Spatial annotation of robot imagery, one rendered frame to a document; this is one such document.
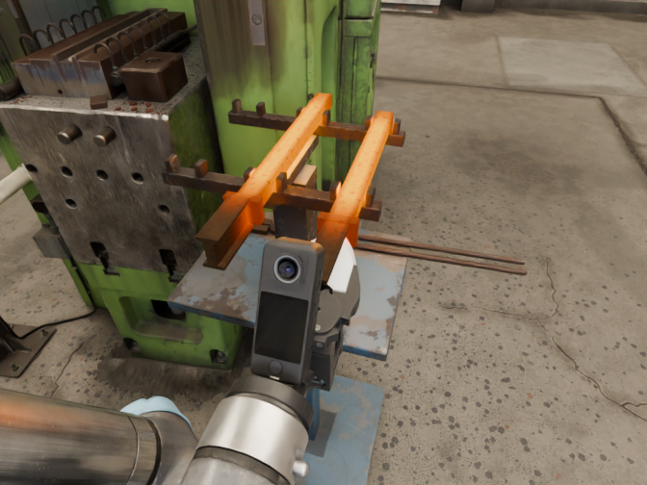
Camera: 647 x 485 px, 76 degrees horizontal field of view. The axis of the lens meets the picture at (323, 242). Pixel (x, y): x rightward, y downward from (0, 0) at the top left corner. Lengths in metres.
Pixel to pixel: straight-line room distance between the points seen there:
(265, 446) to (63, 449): 0.13
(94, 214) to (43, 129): 0.22
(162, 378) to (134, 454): 1.18
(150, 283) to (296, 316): 0.95
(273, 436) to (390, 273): 0.54
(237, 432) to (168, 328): 1.18
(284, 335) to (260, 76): 0.76
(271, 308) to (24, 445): 0.17
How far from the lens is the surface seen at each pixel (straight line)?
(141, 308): 1.46
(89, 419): 0.37
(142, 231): 1.12
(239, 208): 0.48
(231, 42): 1.01
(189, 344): 1.44
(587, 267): 2.14
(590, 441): 1.59
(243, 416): 0.32
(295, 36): 0.98
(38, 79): 1.10
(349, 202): 0.50
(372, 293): 0.76
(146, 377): 1.58
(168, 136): 0.92
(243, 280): 0.80
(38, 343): 1.84
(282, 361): 0.35
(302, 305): 0.33
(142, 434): 0.40
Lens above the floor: 1.26
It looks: 41 degrees down
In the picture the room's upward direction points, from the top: straight up
